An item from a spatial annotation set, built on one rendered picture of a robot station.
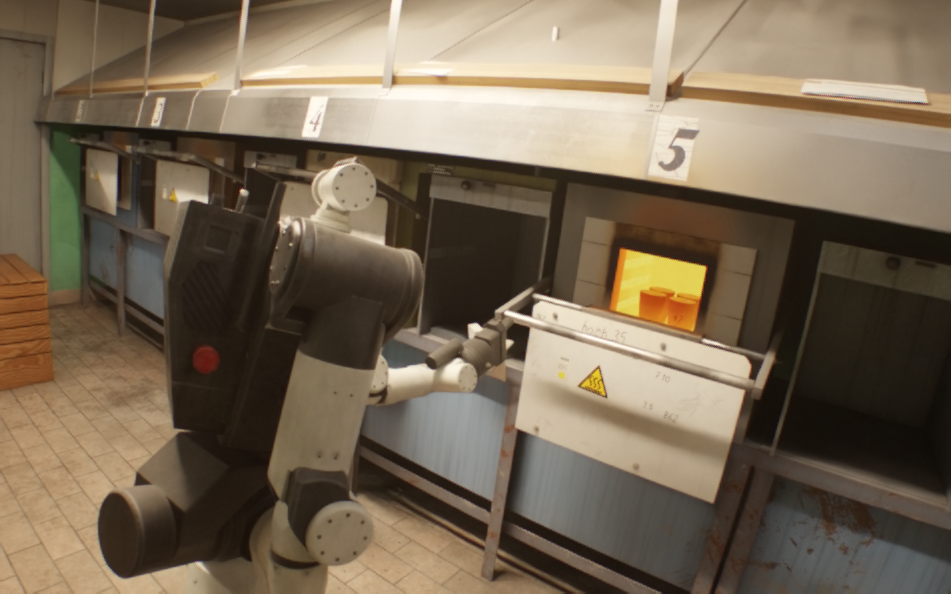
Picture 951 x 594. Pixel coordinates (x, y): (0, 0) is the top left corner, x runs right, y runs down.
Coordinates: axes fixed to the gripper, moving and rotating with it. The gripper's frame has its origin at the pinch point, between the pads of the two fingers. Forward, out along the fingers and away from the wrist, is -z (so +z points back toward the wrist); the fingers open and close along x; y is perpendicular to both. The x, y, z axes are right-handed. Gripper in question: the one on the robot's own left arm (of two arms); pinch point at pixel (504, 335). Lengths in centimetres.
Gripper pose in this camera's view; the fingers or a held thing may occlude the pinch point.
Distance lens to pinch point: 144.5
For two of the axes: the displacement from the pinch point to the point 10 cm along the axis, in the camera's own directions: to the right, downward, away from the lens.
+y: -8.1, -2.2, 5.4
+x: -0.2, -9.1, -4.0
